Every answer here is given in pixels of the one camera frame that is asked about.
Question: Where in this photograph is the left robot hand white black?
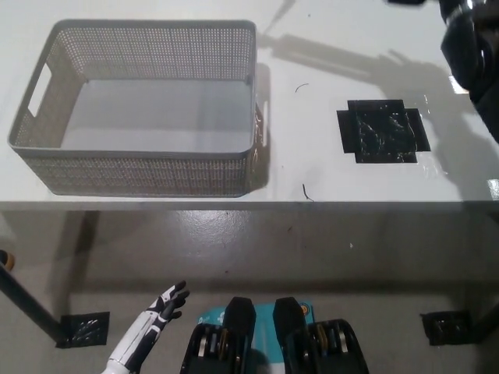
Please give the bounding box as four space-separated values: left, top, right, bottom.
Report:
110 280 191 364

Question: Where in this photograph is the grey perforated rectangular basket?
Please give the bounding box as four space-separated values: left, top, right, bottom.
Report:
6 19 271 199

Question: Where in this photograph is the black floor tape patch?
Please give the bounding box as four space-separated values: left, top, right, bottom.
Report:
419 309 476 348
55 311 111 348

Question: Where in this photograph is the dark table leg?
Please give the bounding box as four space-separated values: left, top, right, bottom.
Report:
0 267 66 344

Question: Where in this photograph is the black tape patch on table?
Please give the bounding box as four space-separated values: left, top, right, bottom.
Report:
336 99 432 164

